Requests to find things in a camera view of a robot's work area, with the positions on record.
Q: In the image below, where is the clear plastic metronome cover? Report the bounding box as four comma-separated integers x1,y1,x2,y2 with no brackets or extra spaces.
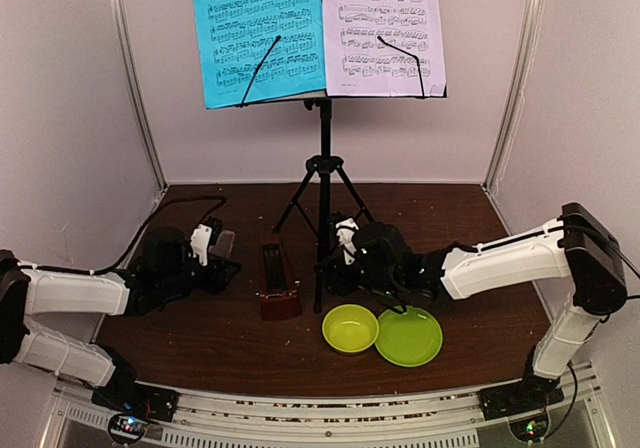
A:
208,230,236,258

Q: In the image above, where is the brown wooden metronome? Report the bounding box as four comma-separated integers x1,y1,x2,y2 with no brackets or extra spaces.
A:
259,233,302,321

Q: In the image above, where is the black perforated music stand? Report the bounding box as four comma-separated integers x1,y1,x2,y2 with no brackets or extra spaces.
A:
239,35,449,315

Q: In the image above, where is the white sheet music page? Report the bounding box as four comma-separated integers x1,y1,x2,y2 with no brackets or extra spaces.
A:
322,0,447,99

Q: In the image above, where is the blue sheet music page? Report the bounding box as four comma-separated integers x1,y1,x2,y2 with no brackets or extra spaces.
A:
193,0,326,110

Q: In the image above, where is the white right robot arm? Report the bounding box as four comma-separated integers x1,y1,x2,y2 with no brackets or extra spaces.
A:
315,203,628,410

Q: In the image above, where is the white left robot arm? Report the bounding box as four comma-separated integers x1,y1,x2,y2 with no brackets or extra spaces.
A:
1,224,241,412

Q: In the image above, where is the lime green bowl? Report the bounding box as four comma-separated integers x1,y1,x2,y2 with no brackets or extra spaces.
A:
321,304,380,355

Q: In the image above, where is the lime green plate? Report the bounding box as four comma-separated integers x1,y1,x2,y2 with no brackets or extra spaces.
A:
375,307,444,368

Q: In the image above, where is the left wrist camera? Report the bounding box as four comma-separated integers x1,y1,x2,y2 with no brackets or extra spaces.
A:
190,216,223,266

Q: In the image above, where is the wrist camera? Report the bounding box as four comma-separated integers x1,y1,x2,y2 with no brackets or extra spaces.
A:
330,212,359,266
190,216,223,266

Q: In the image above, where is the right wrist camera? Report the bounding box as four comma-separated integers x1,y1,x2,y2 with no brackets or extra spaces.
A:
330,212,359,266

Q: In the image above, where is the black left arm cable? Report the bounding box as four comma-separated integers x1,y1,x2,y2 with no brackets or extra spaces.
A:
89,195,229,275

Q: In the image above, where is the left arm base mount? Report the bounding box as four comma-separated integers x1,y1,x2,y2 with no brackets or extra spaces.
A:
87,383,179,447

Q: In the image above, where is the aluminium front rail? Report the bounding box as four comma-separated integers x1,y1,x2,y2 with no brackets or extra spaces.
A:
52,385,601,448

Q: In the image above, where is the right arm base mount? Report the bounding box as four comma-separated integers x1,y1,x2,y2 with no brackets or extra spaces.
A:
478,383,564,443

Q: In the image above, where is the right aluminium frame post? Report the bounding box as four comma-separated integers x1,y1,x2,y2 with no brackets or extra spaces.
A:
484,0,543,196

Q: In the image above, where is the aluminium frame post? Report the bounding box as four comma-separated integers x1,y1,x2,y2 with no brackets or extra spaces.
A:
109,0,168,191
484,0,543,196

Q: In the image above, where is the left aluminium frame post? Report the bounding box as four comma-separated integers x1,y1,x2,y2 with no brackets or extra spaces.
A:
109,0,168,191

